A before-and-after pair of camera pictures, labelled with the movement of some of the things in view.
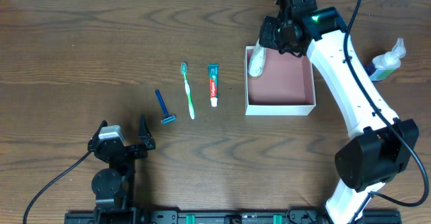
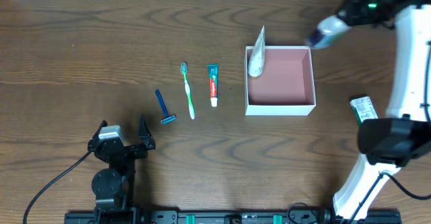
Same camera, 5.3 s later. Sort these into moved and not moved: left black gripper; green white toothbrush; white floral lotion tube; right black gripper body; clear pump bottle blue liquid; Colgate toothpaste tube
Moved: clear pump bottle blue liquid; right black gripper body
Not moved: left black gripper; Colgate toothpaste tube; green white toothbrush; white floral lotion tube
